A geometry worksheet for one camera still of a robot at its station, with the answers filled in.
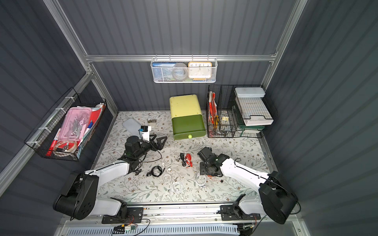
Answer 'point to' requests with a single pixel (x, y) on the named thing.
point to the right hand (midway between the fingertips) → (207, 168)
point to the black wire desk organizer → (238, 110)
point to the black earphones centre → (182, 156)
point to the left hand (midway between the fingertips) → (162, 137)
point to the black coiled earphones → (151, 172)
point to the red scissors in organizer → (212, 106)
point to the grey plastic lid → (132, 126)
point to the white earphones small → (169, 169)
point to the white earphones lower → (177, 187)
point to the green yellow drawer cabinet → (184, 105)
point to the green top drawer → (189, 127)
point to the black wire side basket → (44, 139)
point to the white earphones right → (200, 179)
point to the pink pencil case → (75, 123)
